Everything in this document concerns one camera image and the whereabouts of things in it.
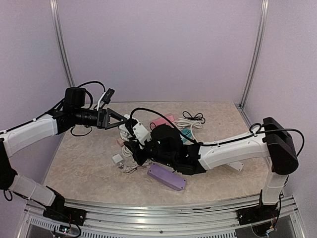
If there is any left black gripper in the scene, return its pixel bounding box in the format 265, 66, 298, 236
73, 107, 127, 129

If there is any pink plug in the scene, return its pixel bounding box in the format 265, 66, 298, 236
116, 138, 124, 147

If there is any white usb charger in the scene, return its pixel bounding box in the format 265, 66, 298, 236
112, 154, 125, 167

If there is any white multi socket adapter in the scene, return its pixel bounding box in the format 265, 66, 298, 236
118, 114, 130, 135

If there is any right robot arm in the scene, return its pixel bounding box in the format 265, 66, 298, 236
124, 118, 299, 220

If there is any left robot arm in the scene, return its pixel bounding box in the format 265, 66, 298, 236
0, 87, 127, 221

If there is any teal socket cube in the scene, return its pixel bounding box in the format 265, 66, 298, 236
180, 128, 192, 144

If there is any pink power strip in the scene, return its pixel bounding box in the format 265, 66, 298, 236
150, 114, 175, 130

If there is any purple power strip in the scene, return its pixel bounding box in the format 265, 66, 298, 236
147, 164, 186, 191

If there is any white power strip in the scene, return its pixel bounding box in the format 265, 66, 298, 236
226, 161, 244, 173

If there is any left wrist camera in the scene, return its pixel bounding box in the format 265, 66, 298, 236
94, 88, 115, 111

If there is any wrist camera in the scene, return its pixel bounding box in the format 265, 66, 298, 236
94, 88, 115, 111
125, 118, 151, 147

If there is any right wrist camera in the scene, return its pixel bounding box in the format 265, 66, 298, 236
125, 118, 151, 147

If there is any pink thin cable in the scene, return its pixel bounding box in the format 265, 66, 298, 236
118, 161, 151, 176

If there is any white cable far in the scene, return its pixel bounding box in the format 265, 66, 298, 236
174, 118, 204, 131

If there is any black cable far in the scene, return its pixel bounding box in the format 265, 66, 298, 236
182, 111, 206, 124

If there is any front aluminium rail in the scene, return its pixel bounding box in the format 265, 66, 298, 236
16, 195, 306, 238

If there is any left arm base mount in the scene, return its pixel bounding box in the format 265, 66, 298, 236
43, 206, 87, 226

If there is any left aluminium frame post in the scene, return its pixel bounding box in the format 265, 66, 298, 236
49, 0, 75, 87

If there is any aluminium frame post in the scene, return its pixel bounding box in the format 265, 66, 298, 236
239, 0, 269, 111
49, 0, 75, 87

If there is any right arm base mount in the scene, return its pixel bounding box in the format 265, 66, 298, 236
237, 205, 279, 225

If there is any right aluminium frame post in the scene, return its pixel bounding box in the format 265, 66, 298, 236
239, 0, 269, 111

